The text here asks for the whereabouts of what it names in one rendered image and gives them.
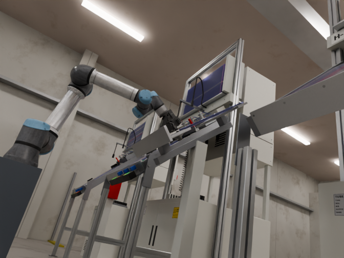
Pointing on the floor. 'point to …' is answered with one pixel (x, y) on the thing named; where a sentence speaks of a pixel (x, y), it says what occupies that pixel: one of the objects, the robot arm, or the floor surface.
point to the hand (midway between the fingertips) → (179, 140)
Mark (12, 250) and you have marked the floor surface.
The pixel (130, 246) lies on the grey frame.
